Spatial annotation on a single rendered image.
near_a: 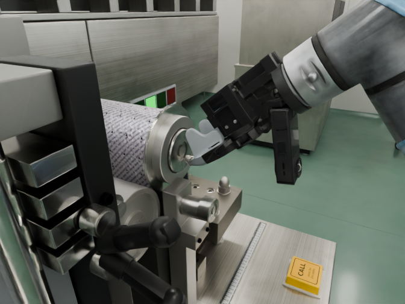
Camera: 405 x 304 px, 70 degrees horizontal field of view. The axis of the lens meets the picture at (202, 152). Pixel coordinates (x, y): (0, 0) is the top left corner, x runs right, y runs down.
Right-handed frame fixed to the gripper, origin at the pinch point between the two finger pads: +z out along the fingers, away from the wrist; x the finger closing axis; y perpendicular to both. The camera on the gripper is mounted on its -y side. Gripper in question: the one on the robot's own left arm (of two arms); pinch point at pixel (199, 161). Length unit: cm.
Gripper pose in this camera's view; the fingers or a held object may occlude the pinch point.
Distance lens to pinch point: 48.6
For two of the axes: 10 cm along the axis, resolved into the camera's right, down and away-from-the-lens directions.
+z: -6.8, 4.2, 6.0
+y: -5.7, -8.2, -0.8
